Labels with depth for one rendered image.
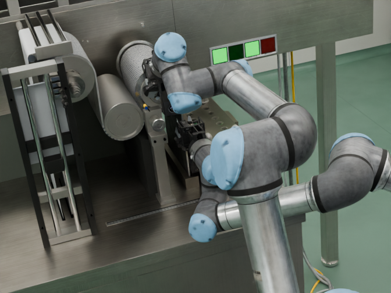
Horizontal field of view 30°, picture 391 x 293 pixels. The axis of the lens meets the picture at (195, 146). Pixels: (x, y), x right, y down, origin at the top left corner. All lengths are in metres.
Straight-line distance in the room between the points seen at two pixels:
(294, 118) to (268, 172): 0.13
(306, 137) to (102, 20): 1.10
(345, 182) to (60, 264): 0.82
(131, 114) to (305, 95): 3.01
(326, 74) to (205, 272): 1.10
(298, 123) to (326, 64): 1.46
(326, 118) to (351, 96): 2.01
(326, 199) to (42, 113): 0.78
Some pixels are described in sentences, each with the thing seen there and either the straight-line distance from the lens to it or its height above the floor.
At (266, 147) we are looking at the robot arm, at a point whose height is 1.41.
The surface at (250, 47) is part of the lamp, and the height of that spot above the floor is 1.19.
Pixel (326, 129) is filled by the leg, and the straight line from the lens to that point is 3.05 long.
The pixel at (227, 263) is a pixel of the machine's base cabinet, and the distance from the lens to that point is 2.19.
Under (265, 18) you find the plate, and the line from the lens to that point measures 2.57.
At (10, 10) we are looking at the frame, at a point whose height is 1.47.
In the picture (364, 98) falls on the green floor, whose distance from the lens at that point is 4.99.
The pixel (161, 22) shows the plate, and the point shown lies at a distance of 2.45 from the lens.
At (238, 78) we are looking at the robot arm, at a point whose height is 1.41.
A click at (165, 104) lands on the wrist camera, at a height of 1.29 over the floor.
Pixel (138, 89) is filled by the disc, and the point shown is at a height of 1.26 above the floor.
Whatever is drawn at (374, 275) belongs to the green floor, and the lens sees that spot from 3.38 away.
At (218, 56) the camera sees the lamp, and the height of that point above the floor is 1.18.
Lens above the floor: 2.09
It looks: 28 degrees down
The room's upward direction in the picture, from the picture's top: 7 degrees counter-clockwise
